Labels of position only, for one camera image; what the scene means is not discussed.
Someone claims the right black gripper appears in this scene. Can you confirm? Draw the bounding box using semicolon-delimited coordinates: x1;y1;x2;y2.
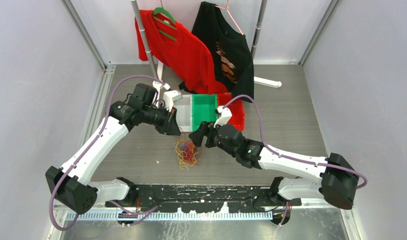
189;119;238;158

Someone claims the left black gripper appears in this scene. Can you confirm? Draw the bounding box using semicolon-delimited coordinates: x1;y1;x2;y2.
142;103;181;136

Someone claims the coloured cable pile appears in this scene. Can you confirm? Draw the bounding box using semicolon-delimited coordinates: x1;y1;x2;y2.
172;137;202;171

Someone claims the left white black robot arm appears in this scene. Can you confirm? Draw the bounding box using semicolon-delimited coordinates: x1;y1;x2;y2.
45;83;183;215

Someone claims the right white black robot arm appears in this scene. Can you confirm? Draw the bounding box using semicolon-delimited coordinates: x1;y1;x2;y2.
188;121;361;210

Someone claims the white plastic bin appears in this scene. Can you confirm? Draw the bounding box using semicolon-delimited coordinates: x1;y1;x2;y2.
173;94;193;132

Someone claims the green plastic bin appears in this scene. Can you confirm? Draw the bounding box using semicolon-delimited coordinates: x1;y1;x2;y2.
192;94;218;132

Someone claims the red plastic bin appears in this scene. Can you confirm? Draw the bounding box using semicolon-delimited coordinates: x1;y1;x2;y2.
217;93;246;131

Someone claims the metal clothes rack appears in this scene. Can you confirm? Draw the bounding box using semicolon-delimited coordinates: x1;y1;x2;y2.
130;0;282;91

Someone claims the black printed t-shirt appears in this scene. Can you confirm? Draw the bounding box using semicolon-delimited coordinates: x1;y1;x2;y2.
179;1;255;99

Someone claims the red t-shirt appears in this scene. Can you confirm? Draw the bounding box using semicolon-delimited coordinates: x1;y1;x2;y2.
139;9;228;95

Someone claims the green clothes hanger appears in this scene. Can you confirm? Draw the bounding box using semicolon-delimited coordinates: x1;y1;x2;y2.
152;6;177;41

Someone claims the pink clothes hanger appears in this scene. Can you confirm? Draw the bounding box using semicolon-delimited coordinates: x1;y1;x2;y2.
215;0;244;36

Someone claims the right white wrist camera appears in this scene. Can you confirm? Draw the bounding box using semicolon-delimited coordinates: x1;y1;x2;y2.
214;105;233;127

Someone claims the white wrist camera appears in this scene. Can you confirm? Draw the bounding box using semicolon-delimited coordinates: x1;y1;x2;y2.
214;105;233;127
163;90;183;112

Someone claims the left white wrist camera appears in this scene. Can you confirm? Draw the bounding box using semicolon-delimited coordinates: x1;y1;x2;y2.
163;90;183;112

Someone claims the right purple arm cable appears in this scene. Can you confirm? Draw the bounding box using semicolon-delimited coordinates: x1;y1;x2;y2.
223;94;369;228

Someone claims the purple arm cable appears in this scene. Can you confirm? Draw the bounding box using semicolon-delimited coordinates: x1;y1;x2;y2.
223;94;369;228
48;74;166;232

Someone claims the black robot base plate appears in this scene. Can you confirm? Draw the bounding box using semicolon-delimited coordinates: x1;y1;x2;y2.
121;184;286;214

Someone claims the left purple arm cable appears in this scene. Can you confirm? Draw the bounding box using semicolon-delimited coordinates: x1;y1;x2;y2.
48;74;166;232

